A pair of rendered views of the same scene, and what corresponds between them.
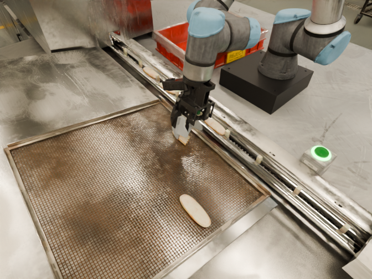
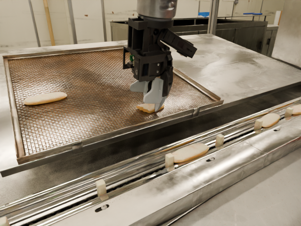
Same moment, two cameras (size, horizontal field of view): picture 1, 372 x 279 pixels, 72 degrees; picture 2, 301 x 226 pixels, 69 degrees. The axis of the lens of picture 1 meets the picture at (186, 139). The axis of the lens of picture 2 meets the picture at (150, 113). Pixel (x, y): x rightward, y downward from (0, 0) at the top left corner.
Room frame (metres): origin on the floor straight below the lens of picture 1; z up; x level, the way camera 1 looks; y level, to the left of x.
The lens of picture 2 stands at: (0.60, -0.49, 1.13)
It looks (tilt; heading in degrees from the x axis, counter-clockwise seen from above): 26 degrees down; 97
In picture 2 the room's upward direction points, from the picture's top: straight up
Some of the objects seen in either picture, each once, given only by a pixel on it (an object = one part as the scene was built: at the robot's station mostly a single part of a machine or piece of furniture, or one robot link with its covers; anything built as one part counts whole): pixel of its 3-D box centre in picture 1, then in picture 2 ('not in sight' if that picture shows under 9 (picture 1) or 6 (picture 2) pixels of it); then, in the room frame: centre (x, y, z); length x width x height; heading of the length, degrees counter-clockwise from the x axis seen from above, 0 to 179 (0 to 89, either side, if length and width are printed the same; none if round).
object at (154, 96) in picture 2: (195, 124); (153, 97); (0.55, -0.03, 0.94); 0.06 x 0.03 x 0.09; 42
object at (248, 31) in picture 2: not in sight; (188, 54); (0.74, 2.72, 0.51); 1.93 x 1.05 x 1.02; 38
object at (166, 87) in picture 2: not in sight; (163, 77); (0.57, -0.02, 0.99); 0.05 x 0.02 x 0.09; 132
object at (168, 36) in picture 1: (210, 40); not in sight; (1.22, -0.12, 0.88); 0.49 x 0.34 x 0.10; 125
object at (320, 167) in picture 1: (313, 164); not in sight; (0.47, -0.40, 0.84); 0.08 x 0.08 x 0.11; 38
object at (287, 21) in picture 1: (290, 29); not in sight; (0.92, -0.38, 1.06); 0.13 x 0.12 x 0.14; 32
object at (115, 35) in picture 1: (114, 36); not in sight; (1.21, 0.35, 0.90); 0.06 x 0.01 x 0.06; 128
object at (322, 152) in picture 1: (321, 153); not in sight; (0.48, -0.40, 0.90); 0.04 x 0.04 x 0.02
